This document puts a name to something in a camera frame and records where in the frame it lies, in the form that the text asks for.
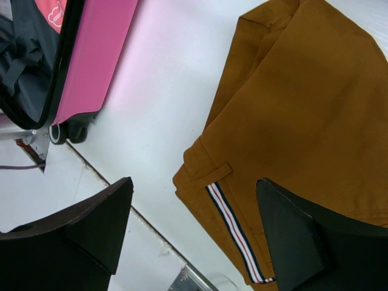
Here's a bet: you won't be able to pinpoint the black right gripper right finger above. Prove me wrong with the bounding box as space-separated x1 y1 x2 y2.
256 179 387 291

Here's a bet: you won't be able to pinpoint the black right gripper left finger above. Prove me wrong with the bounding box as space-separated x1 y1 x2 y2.
1 177 133 290

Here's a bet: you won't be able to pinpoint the brown trousers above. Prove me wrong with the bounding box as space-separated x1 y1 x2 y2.
173 1 387 290

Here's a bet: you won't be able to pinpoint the pink hard-shell suitcase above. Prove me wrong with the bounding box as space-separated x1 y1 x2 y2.
1 0 138 144

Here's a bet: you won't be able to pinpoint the coral patterned garment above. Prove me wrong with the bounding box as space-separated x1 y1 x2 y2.
32 0 74 35

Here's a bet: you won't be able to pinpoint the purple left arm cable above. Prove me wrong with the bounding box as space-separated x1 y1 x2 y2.
0 163 46 170

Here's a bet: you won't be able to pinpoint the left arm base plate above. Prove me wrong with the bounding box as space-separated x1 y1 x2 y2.
1 127 50 173

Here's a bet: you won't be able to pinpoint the aluminium frame rail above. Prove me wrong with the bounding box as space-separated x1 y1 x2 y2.
166 263 240 291

